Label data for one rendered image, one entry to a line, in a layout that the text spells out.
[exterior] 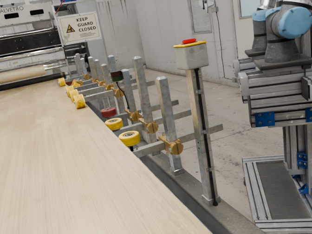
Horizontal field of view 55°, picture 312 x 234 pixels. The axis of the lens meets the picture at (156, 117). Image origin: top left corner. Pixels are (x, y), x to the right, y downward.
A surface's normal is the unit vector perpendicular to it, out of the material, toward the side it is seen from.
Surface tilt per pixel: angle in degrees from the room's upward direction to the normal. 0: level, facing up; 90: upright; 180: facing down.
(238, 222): 0
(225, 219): 0
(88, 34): 90
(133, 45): 90
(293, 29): 96
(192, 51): 90
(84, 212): 0
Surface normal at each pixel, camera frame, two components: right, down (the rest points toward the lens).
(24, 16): 0.37, 0.20
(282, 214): -0.18, -0.94
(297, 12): -0.09, 0.41
